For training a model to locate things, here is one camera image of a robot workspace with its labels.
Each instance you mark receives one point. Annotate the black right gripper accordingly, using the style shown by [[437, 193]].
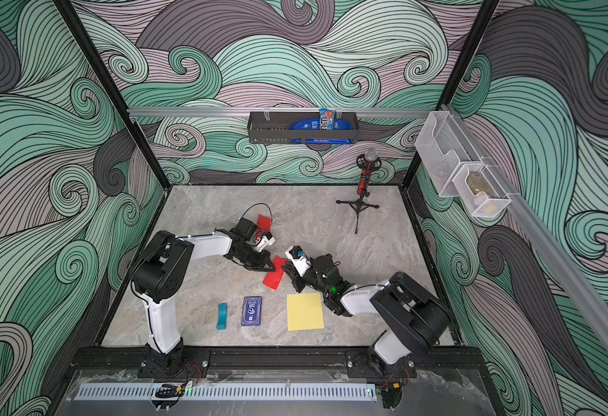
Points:
[[303, 283]]

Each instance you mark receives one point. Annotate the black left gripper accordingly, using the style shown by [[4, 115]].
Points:
[[265, 257]]

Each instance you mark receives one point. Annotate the red square paper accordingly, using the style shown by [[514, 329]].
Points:
[[273, 279], [264, 223]]

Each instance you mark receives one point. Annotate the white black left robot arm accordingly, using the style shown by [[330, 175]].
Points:
[[162, 265]]

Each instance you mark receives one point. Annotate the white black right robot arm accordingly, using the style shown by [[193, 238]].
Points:
[[414, 316]]

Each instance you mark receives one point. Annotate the yellow square paper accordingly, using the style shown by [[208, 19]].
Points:
[[304, 312]]

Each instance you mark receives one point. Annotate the blue card box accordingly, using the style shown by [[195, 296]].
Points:
[[251, 315]]

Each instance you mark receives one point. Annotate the teal small block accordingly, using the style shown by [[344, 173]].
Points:
[[222, 316]]

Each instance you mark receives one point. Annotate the black microphone tripod stand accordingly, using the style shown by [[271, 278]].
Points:
[[358, 205]]

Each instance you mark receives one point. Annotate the red black microphone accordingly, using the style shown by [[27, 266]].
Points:
[[369, 162]]

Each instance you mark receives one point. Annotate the blue snack packet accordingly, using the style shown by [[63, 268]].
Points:
[[335, 130]]

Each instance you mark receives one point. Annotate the small clear plastic bin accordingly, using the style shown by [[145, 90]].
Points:
[[481, 196]]

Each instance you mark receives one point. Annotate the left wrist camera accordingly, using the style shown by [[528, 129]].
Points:
[[263, 239]]

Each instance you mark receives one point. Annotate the black wall shelf basket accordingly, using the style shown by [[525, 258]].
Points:
[[275, 129]]

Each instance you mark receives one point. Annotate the black front base frame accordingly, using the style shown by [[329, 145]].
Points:
[[197, 362]]

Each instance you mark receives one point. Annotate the clear plastic wall bin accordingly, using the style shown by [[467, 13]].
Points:
[[445, 147]]

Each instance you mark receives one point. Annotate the aluminium rail back wall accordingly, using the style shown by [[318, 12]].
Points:
[[234, 112]]

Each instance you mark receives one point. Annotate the aluminium rail wall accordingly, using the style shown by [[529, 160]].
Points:
[[548, 244], [234, 112]]

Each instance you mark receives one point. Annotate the white slotted cable duct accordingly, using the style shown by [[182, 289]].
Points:
[[356, 392]]

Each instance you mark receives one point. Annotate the black corner frame post left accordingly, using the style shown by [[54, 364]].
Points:
[[84, 41]]

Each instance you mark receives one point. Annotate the aluminium rail right wall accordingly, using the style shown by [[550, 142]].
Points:
[[548, 244]]

